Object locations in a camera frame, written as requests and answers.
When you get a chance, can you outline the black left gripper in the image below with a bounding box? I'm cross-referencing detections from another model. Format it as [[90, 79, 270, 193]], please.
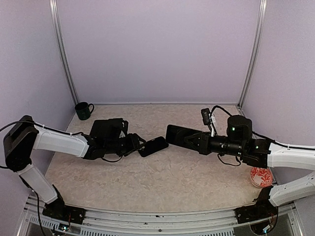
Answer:
[[105, 133, 146, 157]]

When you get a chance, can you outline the black phone case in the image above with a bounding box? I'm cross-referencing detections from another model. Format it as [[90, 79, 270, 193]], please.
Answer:
[[138, 136, 169, 157]]

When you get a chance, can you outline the black smartphone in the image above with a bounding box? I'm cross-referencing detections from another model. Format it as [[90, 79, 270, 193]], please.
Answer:
[[165, 124, 202, 150]]

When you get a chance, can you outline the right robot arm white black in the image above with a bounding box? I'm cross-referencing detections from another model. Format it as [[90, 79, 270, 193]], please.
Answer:
[[184, 115, 315, 218]]

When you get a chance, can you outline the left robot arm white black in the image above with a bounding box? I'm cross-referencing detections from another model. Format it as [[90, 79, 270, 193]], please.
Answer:
[[3, 115, 146, 219]]

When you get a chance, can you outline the dark green mug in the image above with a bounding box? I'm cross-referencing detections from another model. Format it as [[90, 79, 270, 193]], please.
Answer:
[[75, 102, 95, 120]]

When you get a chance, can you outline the red white patterned dish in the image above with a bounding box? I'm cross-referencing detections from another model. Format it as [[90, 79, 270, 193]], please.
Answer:
[[250, 167, 273, 188]]

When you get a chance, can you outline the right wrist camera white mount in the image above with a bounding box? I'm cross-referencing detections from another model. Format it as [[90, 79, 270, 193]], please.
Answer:
[[201, 108, 217, 136]]

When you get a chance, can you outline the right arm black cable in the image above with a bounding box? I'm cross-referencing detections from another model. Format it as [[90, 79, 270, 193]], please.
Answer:
[[211, 105, 315, 150]]

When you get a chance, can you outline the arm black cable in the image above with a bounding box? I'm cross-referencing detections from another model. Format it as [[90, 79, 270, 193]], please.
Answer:
[[211, 105, 315, 150], [0, 120, 86, 170]]

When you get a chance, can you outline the front aluminium rail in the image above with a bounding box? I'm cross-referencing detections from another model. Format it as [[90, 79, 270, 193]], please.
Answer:
[[15, 195, 305, 236]]

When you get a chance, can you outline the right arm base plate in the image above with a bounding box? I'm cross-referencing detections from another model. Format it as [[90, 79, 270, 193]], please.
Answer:
[[234, 201, 279, 224]]

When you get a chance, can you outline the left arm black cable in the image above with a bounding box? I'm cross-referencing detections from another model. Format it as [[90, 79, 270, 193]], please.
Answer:
[[0, 120, 86, 170]]

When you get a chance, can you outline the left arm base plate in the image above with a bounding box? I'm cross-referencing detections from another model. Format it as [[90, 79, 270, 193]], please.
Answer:
[[42, 199, 86, 225]]

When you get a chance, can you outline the right aluminium frame post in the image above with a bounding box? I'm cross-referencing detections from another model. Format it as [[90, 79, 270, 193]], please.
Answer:
[[237, 0, 268, 110]]

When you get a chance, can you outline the aluminium frame post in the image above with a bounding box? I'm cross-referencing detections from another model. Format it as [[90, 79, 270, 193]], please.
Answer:
[[237, 0, 268, 110], [49, 0, 79, 105]]

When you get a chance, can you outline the left aluminium frame post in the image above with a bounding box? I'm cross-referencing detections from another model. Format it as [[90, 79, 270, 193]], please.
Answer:
[[49, 0, 79, 105]]

